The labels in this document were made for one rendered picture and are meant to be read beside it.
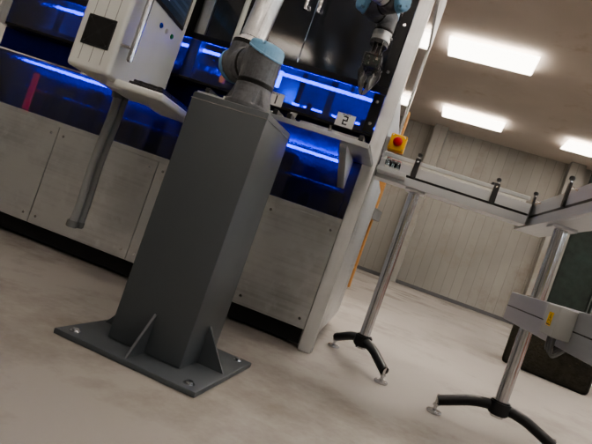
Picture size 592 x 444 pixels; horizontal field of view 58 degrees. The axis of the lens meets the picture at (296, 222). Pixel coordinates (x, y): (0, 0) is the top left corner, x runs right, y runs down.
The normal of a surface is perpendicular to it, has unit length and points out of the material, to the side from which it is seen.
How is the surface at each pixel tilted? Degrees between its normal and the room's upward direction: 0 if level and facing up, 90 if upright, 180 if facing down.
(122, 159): 90
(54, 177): 90
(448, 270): 90
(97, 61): 90
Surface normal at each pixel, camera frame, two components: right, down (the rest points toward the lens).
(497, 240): -0.24, -0.08
